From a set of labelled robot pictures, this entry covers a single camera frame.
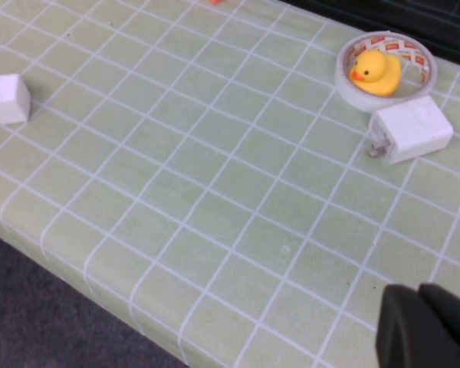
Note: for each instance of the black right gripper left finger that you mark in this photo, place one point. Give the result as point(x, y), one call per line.
point(414, 337)

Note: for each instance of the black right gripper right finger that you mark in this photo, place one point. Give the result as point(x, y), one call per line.
point(456, 314)

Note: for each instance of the white plug charger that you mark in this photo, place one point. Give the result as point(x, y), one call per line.
point(418, 128)

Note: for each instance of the clear tape roll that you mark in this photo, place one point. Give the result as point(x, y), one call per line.
point(358, 100)

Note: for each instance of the yellow rubber duck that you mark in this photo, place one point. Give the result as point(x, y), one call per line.
point(375, 73)

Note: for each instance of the green checked tablecloth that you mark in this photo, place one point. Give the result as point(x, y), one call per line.
point(214, 172)

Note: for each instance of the orange cube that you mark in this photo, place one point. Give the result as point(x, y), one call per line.
point(215, 1)

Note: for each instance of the white cube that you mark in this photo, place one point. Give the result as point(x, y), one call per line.
point(7, 99)

